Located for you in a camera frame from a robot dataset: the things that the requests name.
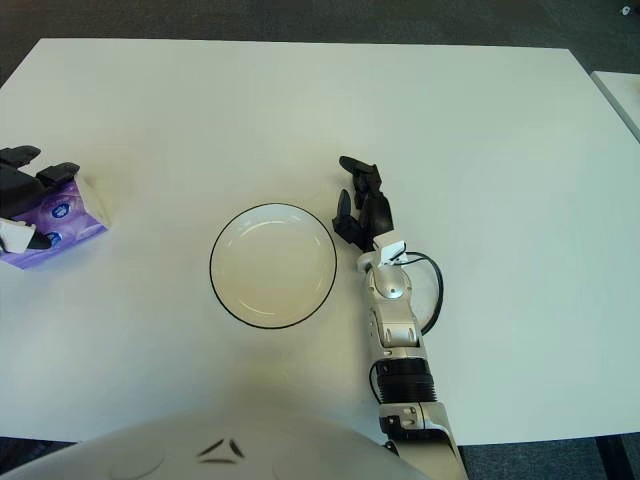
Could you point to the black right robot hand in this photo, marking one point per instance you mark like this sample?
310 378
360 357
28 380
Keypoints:
377 215

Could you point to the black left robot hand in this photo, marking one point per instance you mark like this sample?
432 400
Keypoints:
15 185

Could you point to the purple tissue paper pack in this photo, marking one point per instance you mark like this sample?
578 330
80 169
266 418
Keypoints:
70 215

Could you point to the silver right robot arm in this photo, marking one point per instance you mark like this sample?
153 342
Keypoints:
397 330

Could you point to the white plate with black rim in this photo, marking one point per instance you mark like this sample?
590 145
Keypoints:
272 267

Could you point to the white side table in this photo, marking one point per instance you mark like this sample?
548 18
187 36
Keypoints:
622 92

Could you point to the grey robot torso shell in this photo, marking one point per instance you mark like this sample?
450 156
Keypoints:
215 450

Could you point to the black table leg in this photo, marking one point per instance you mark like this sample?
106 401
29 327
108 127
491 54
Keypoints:
612 457

